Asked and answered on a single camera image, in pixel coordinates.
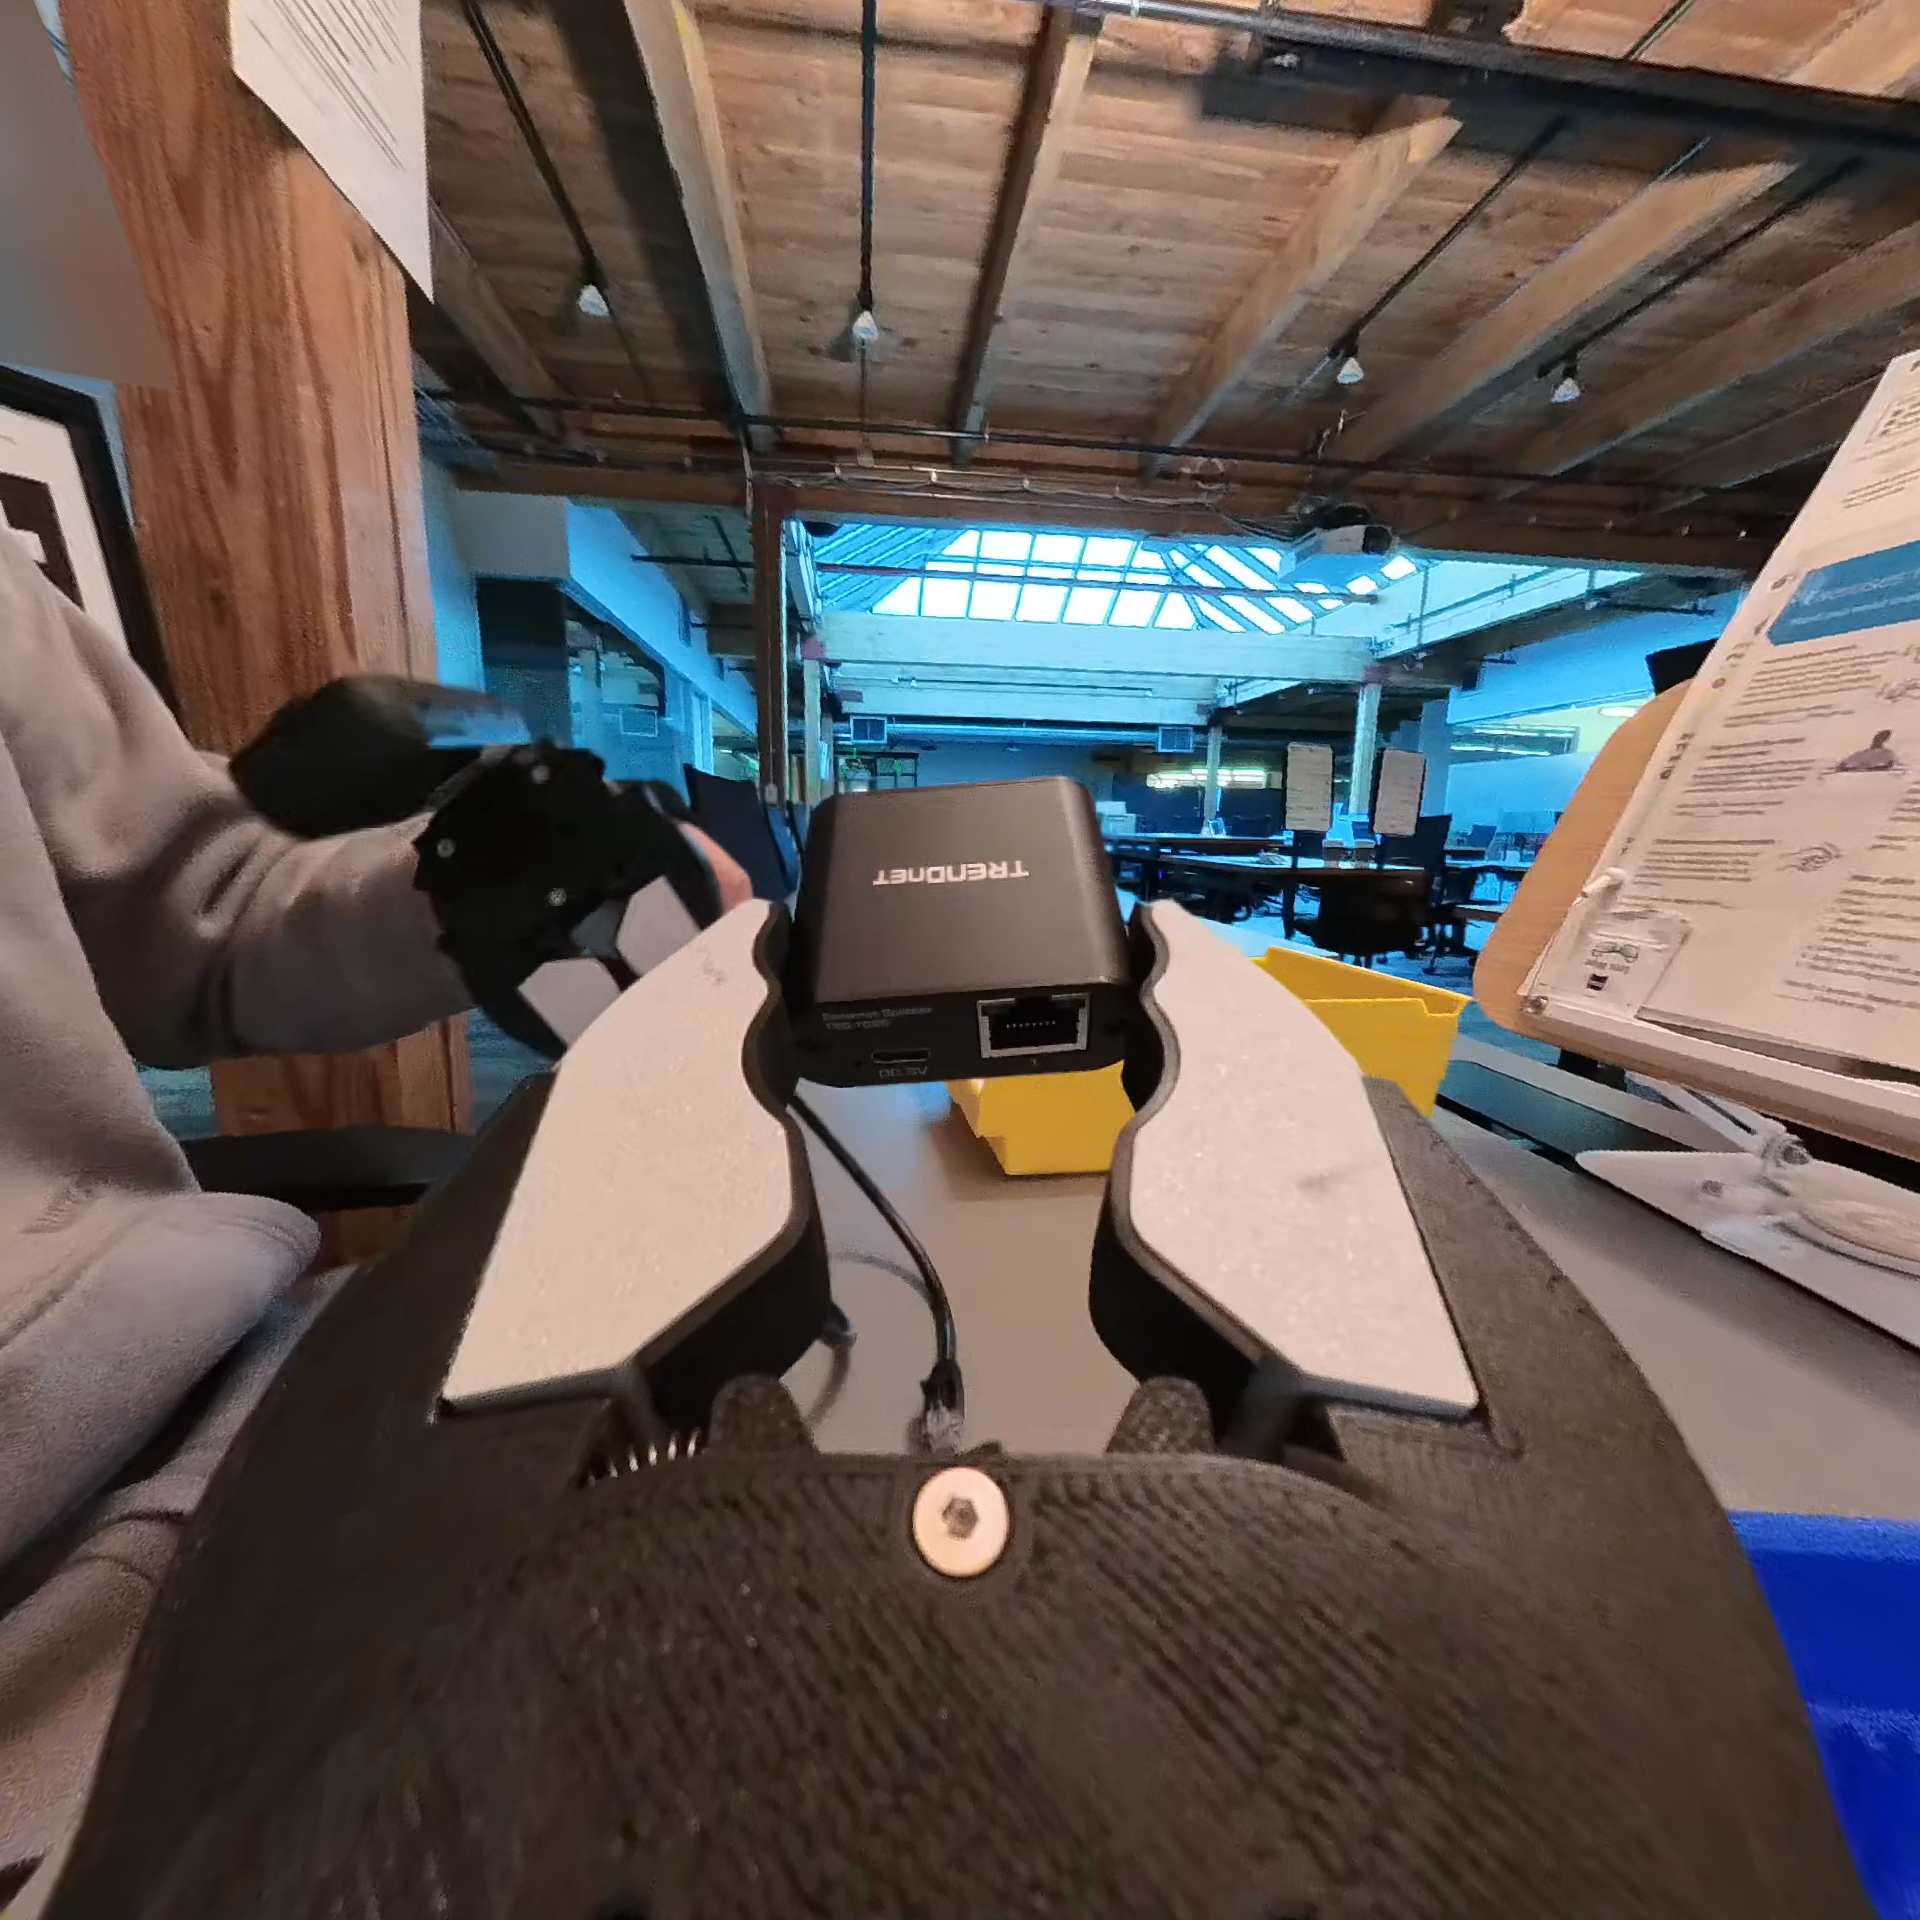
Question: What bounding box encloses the glass skylight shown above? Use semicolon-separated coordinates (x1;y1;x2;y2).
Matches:
817;525;1419;632

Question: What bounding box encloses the yellow plastic bin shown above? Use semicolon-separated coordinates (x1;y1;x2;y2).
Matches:
948;945;1474;1179

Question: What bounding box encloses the clear plastic packaging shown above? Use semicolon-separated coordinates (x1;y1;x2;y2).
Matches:
1575;1110;1920;1338

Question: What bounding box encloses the dark office table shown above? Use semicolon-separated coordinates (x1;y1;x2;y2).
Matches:
1111;849;1534;962

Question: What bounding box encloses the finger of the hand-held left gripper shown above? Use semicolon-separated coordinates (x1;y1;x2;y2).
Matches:
515;950;636;1051
606;880;726;982

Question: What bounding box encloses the white paper sheet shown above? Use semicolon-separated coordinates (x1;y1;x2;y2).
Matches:
225;0;437;303

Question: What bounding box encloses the black network adapter box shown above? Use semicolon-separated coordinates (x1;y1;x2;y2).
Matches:
790;775;1138;1091

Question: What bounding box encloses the black framed picture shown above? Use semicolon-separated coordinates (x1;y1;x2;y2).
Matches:
0;364;170;707

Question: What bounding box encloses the blue plastic bin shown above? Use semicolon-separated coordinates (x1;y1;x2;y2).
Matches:
1725;1510;1920;1920

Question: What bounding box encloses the wooden document board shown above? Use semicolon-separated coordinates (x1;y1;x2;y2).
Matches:
1476;681;1920;1163

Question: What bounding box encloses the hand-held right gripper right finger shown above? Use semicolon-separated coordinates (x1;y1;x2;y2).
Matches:
1091;898;1483;1424

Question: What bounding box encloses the wooden pillar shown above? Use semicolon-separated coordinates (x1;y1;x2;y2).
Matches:
61;0;475;1261

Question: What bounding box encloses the black ethernet cable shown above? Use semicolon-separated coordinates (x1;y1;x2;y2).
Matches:
790;1094;969;1454

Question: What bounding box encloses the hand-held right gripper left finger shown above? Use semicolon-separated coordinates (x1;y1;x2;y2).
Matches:
441;898;831;1415

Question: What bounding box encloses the black chair armrest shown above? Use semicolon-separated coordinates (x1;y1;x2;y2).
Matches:
177;1125;475;1218

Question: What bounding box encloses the printed instruction sheet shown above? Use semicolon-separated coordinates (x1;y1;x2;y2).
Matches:
1515;352;1920;1083

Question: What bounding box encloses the person's grey clothing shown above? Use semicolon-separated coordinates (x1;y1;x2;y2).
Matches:
0;1051;454;1907

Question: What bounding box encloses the person's left forearm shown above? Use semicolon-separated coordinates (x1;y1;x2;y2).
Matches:
0;519;483;1070

